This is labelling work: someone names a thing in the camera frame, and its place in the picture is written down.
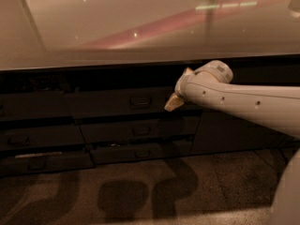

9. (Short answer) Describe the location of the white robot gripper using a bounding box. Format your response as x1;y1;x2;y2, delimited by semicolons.
164;67;201;112

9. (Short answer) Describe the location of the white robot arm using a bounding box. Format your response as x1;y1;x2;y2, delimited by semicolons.
165;60;300;225

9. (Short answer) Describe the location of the dark drawer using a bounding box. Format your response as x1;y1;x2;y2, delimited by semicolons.
90;140;192;165
81;116;200;143
0;126;84;151
0;151;94;176
64;86;204;120
0;91;70;121

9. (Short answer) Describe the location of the dark cabinet door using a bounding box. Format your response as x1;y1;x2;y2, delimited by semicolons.
191;111;293;155

